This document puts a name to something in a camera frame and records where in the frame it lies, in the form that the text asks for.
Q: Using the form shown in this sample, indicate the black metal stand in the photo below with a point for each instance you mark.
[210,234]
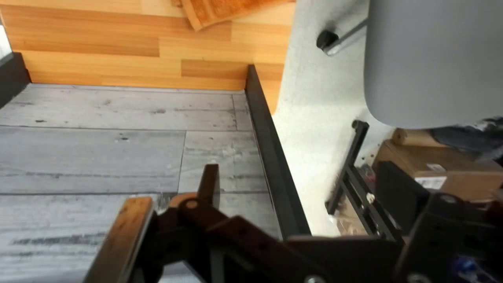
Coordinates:
[347,174]

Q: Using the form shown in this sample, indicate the orange cloth towel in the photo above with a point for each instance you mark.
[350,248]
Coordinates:
[220,10]

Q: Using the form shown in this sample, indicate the grey padded chair seat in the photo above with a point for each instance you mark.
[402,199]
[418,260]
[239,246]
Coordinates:
[434,58]

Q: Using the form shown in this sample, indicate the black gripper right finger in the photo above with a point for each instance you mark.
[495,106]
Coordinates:
[426,237]

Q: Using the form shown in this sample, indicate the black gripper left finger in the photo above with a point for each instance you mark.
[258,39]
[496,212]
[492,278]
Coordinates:
[207,183]

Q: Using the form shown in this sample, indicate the brown cardboard box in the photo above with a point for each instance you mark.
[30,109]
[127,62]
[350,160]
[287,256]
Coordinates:
[449,168]

